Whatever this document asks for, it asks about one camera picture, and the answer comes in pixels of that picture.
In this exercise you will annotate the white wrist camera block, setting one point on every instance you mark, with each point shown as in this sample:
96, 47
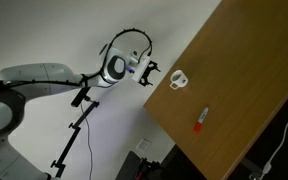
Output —
141, 69

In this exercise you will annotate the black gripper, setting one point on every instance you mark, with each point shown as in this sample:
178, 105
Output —
148, 72

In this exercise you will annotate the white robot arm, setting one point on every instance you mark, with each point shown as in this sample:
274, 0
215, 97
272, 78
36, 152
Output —
34, 76

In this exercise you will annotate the white wall outlet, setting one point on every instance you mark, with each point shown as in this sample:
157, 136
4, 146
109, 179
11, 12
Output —
143, 145

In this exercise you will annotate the grey metal table leg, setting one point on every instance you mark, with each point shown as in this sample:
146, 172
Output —
252, 168

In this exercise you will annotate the white marker red cap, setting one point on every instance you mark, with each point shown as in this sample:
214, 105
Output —
202, 116

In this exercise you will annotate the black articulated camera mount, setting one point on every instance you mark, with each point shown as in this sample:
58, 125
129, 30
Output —
74, 130

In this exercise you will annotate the white ceramic mug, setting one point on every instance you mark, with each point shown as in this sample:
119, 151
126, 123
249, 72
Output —
181, 80

